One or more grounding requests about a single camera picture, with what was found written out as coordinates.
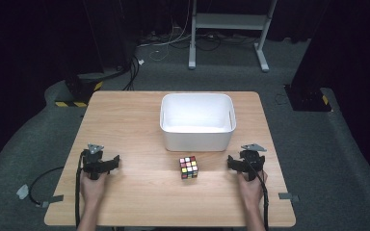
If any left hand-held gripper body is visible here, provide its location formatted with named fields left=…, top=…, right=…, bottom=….
left=82, top=142, right=111, bottom=181

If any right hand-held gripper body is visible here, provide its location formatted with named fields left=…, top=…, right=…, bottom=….
left=239, top=143, right=268, bottom=181

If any multicoloured puzzle cube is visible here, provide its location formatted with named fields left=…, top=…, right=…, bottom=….
left=178, top=155, right=199, bottom=180

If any white plastic bin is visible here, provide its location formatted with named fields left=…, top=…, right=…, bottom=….
left=159, top=92, right=238, bottom=152

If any person's left hand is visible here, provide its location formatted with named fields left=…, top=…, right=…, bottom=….
left=79, top=171, right=109, bottom=206

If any person's right hand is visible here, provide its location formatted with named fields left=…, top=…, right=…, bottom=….
left=236, top=170, right=269, bottom=210

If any grey tape strip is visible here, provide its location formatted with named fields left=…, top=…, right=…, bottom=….
left=40, top=194, right=65, bottom=209
left=277, top=192, right=301, bottom=203

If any black base with striped tape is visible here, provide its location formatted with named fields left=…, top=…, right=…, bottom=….
left=55, top=71, right=105, bottom=109

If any black base with yellow mark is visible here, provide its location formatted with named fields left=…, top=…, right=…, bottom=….
left=283, top=84, right=332, bottom=113

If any white metal stand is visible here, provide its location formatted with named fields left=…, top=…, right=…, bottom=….
left=187, top=0, right=278, bottom=73

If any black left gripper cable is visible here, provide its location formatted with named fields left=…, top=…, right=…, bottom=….
left=74, top=149, right=89, bottom=229

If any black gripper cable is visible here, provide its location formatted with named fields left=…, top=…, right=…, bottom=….
left=244, top=158, right=270, bottom=231
left=74, top=149, right=89, bottom=229

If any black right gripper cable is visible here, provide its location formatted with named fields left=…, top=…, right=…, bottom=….
left=244, top=158, right=270, bottom=231

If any black floor cable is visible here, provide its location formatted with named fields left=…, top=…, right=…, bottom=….
left=28, top=166, right=66, bottom=206

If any black cable bundle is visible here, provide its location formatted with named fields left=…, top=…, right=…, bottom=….
left=121, top=55, right=143, bottom=91

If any white floor cable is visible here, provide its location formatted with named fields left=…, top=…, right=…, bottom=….
left=147, top=18, right=192, bottom=63

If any tangle of floor cables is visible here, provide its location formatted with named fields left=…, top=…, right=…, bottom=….
left=137, top=30, right=259, bottom=52

